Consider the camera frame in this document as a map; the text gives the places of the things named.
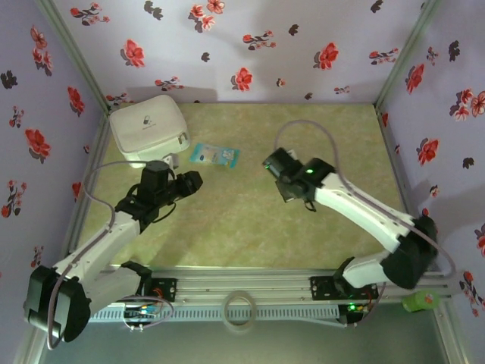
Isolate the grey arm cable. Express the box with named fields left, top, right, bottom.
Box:
left=45, top=161, right=174, bottom=350
left=274, top=119, right=458, bottom=329

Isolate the white zip pouch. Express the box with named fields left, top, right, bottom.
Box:
left=108, top=94, right=190, bottom=170

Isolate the white slotted cable duct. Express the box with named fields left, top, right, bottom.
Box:
left=89, top=305, right=340, bottom=323

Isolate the aluminium side rail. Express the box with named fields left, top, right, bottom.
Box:
left=56, top=109, right=113, bottom=276
left=374, top=105, right=429, bottom=272

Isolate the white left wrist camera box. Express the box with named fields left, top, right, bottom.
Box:
left=163, top=152, right=182, bottom=171

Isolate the green plastic bottle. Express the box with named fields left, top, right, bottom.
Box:
left=402, top=290, right=440, bottom=314

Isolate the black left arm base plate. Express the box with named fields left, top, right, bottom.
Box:
left=145, top=278, right=178, bottom=304

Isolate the control board with wires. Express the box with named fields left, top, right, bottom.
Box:
left=123, top=303, right=162, bottom=333
left=338, top=301, right=371, bottom=329

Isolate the aluminium corner post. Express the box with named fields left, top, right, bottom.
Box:
left=374, top=0, right=444, bottom=111
left=37, top=0, right=111, bottom=115

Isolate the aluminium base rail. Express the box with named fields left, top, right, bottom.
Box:
left=86, top=267, right=454, bottom=304

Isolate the grey right arm cable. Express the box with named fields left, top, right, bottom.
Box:
left=274, top=119, right=458, bottom=329

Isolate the grey left arm cable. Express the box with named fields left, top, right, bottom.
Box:
left=45, top=161, right=174, bottom=350

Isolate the blue snack packet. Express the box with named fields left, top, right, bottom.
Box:
left=189, top=143, right=241, bottom=171

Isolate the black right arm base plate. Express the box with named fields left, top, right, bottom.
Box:
left=309, top=275, right=380, bottom=303

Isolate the aluminium frame bar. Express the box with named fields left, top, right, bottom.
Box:
left=433, top=303, right=471, bottom=364
left=14, top=333, right=42, bottom=364

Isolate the clear tape roll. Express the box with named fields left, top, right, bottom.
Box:
left=221, top=290, right=258, bottom=334

